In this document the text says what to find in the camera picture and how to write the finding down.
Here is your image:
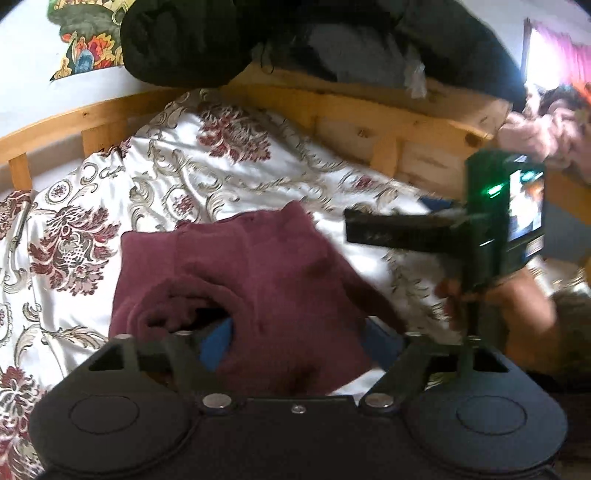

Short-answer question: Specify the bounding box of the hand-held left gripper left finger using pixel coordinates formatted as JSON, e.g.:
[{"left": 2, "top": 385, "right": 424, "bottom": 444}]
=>
[{"left": 87, "top": 318, "right": 234, "bottom": 411}]

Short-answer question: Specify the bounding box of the person's right forearm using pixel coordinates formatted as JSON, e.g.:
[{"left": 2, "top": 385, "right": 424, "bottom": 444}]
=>
[{"left": 501, "top": 271, "right": 560, "bottom": 376}]

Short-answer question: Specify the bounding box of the pile of pink clothes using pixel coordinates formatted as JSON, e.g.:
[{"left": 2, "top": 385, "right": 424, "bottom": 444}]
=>
[{"left": 500, "top": 83, "right": 591, "bottom": 177}]

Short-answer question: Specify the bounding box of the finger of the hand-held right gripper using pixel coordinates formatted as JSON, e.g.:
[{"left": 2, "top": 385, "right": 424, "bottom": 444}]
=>
[
  {"left": 419, "top": 196, "right": 462, "bottom": 215},
  {"left": 344, "top": 207, "right": 468, "bottom": 254}
]

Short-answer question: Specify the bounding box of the colourful wall poster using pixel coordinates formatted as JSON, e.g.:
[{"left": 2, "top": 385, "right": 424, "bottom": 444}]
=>
[{"left": 46, "top": 0, "right": 136, "bottom": 85}]

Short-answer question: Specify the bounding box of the pink curtain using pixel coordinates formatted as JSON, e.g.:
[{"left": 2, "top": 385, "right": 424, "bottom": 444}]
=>
[{"left": 523, "top": 17, "right": 591, "bottom": 89}]

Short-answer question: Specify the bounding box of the grey cloth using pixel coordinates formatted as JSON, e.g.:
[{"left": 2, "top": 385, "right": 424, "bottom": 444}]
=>
[{"left": 302, "top": 21, "right": 416, "bottom": 85}]

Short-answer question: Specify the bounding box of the black jacket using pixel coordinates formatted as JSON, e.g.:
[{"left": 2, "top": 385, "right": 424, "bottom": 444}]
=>
[{"left": 120, "top": 0, "right": 528, "bottom": 103}]

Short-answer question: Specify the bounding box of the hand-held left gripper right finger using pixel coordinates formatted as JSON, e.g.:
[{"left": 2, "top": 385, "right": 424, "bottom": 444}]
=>
[{"left": 359, "top": 318, "right": 509, "bottom": 411}]

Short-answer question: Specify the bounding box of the clear plastic bag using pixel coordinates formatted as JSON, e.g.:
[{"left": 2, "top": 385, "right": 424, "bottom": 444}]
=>
[{"left": 403, "top": 59, "right": 429, "bottom": 99}]

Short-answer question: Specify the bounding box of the floral white bedspread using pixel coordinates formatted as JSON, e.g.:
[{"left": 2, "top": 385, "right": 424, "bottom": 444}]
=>
[{"left": 0, "top": 88, "right": 467, "bottom": 480}]

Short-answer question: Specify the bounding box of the person's right hand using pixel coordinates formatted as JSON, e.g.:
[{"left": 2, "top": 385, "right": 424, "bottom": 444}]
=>
[{"left": 435, "top": 276, "right": 468, "bottom": 334}]

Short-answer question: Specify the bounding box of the maroon garment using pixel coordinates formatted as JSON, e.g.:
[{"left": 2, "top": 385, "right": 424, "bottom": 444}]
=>
[{"left": 108, "top": 200, "right": 407, "bottom": 398}]

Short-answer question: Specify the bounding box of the wooden bed frame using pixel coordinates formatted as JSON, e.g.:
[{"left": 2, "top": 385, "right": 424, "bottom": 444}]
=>
[{"left": 0, "top": 62, "right": 591, "bottom": 241}]

